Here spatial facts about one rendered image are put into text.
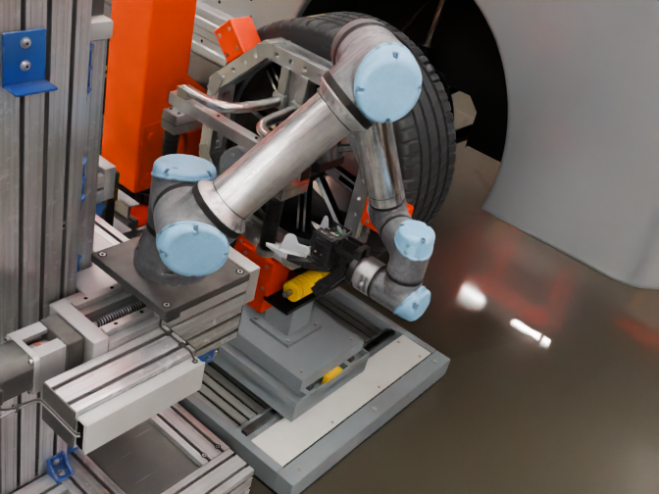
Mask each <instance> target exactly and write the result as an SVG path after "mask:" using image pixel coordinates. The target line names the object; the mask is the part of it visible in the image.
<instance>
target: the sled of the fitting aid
mask: <svg viewBox="0 0 659 494"><path fill-rule="evenodd" d="M369 355H370V352H368V351H367V350H365V349H364V348H362V349H361V351H360V352H358V353H357V354H355V355H354V356H352V357H351V358H349V359H348V360H346V361H345V362H343V363H342V364H340V365H339V366H338V367H336V368H335V369H333V370H331V371H330V372H328V373H327V374H325V375H324V376H322V377H321V378H319V379H318V380H316V381H315V382H313V383H312V384H311V385H309V386H308V387H306V388H305V389H303V390H302V391H300V392H299V391H298V390H296V389H295V388H294V387H292V386H291V385H290V384H288V383H287V382H286V381H284V380H283V379H282V378H280V377H279V376H278V375H276V374H275V373H274V372H272V371H271V370H269V369H268V368H267V367H265V366H264V365H263V364H261V363H260V362H259V361H257V360H256V359H255V358H253V357H252V356H251V355H249V354H248V353H247V352H245V351H244V350H243V349H241V348H240V347H239V346H238V345H236V344H235V343H234V342H232V341H231V340H230V341H228V342H226V343H224V344H222V345H221V346H220V348H219V353H218V356H217V357H215V358H214V359H213V362H214V363H216V364H217V365H218V366H219V367H221V368H222V369H223V370H225V371H226V372H227V373H229V374H230V375H231V376H232V377H234V378H235V379H236V380H238V381H239V382H240V383H241V384H243V385H244V386H245V387H247V388H248V389H249V390H250V391H252V392H253V393H254V394H256V395H257V396H258V397H259V398H261V399H262V400H263V401H264V402H266V403H267V404H268V405H270V406H271V407H272V408H273V409H275V410H276V411H277V412H279V413H280V414H281V415H282V416H284V417H285V418H286V419H287V420H289V421H290V422H293V421H294V420H296V419H297V418H299V417H300V416H302V415H303V414H304V413H306V412H307V411H309V410H310V409H311V408H313V407H314V406H316V405H317V404H318V403H320V402H321V401H323V400H324V399H325V398H327V397H328V396H329V395H330V394H331V393H333V392H334V391H336V390H337V389H339V388H340V387H341V386H343V385H344V384H346V383H347V382H348V381H350V380H351V379H353V378H354V377H355V376H357V375H358V374H360V373H361V372H362V371H364V370H365V367H366V364H367V362H368V358H369Z"/></svg>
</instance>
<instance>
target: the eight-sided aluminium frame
mask: <svg viewBox="0 0 659 494"><path fill-rule="evenodd" d="M271 62H275V63H277V64H279V65H281V66H286V67H288V68H290V69H291V71H292V72H294V73H296V74H299V75H304V76H306V77H308V78H310V79H309V80H311V81H313V82H315V83H317V84H318V85H320V86H321V77H322V75H323V74H325V73H326V72H327V71H328V70H329V69H331V68H332V67H333V65H332V62H330V61H328V60H326V59H324V58H322V57H320V56H318V55H316V54H314V53H312V52H310V51H308V50H306V49H304V48H302V47H300V46H298V45H296V44H294V43H292V42H291V41H290V40H286V39H284V38H282V37H277V38H271V39H266V40H263V41H262V42H260V43H258V44H256V46H254V47H253V48H251V49H250V50H248V51H247V52H245V53H244V54H242V55H241V56H239V57H238V58H236V59H235V60H233V61H232V62H230V63H229V64H227V65H226V66H225V67H223V68H222V69H220V70H219V71H216V72H214V74H212V75H211V76H210V77H209V83H208V85H207V88H208V92H207V95H209V96H211V97H213V98H215V99H218V100H221V101H225V102H233V95H234V89H235V86H236V85H237V84H238V83H240V82H241V81H243V80H244V79H246V78H247V77H249V76H251V75H252V74H254V73H256V72H257V71H259V70H261V69H262V68H264V67H265V66H266V65H268V64H269V63H271ZM346 136H347V139H348V141H349V143H350V146H351V148H352V151H353V153H354V155H355V158H356V160H357V163H358V165H359V171H358V174H357V178H356V181H355V185H354V189H353V193H352V197H351V200H350V204H349V208H348V212H347V216H346V219H345V223H344V226H345V227H347V228H348V229H350V230H352V231H353V233H352V237H354V238H356V239H358V240H359V241H361V242H363V243H366V242H367V239H368V235H369V234H370V228H369V227H367V226H365V225H364V224H362V223H361V218H362V215H363V212H364V208H365V204H366V201H367V198H368V196H367V191H366V186H365V181H364V177H363V173H362V168H361V163H360V158H359V154H358V149H357V144H356V139H355V134H354V130H352V131H351V132H349V133H348V134H347V135H346ZM226 144H227V138H226V137H224V136H222V135H221V134H219V133H217V132H216V131H214V130H212V129H211V128H209V127H208V126H206V125H204V124H203V126H202V133H201V140H200V144H199V156H200V158H202V159H205V160H207V161H209V162H210V163H212V164H213V165H214V166H215V168H216V171H217V172H216V177H217V178H218V177H219V176H220V159H221V157H222V155H223V153H224V152H225V151H226ZM262 226H263V221H262V220H260V219H258V218H257V217H255V216H254V215H253V214H252V215H251V216H250V217H248V218H247V219H246V224H245V231H244V232H243V233H242V234H241V235H242V236H243V237H244V238H245V239H246V240H248V241H249V242H250V243H252V244H253V245H255V246H256V247H257V244H258V243H259V241H260V236H261V231H262ZM284 237H285V235H284V234H282V233H281V232H279V231H278V235H277V240H276V244H277V245H278V246H280V244H281V242H282V240H283V239H284ZM273 258H274V259H276V260H277V261H279V262H280V263H282V265H283V266H285V267H288V268H289V269H291V270H295V269H300V268H302V267H300V266H297V265H295V264H293V263H291V262H289V261H288V260H287V259H285V258H283V257H281V256H280V255H278V254H277V253H275V255H274V256H273Z"/></svg>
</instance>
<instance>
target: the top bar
mask: <svg viewBox="0 0 659 494"><path fill-rule="evenodd" d="M168 103H169V104H171V105H173V106H174V107H176V108H178V109H179V110H181V111H183V112H184V113H186V114H188V115H189V116H191V117H193V118H194V119H196V120H198V121H199V122H201V123H203V124H204V125H206V126H208V127H209V128H211V129H212V130H214V131H216V132H217V133H219V134H221V135H222V136H224V137H226V138H228V139H229V140H231V141H233V142H234V143H236V144H238V145H239V146H241V147H243V148H244V149H246V150H248V151H249V150H250V149H252V148H253V147H254V146H255V145H256V144H257V143H259V142H260V141H261V140H262V138H261V137H260V136H258V135H256V134H255V133H253V132H251V131H250V130H248V129H246V128H244V127H243V126H241V125H239V124H238V123H235V122H233V121H232V120H230V119H228V118H226V117H225V116H223V115H221V114H220V113H218V112H216V111H214V110H212V109H209V108H207V107H205V106H203V105H201V104H199V103H198V102H196V101H194V100H193V99H190V100H186V101H185V100H183V99H181V98H179V97H178V96H177V91H176V90H173V91H169V98H168ZM311 168H312V167H311V166H310V167H309V168H307V169H306V170H305V171H304V172H303V173H301V174H300V175H299V176H298V177H296V178H295V179H297V180H299V181H303V180H305V179H308V178H309V176H310V172H311Z"/></svg>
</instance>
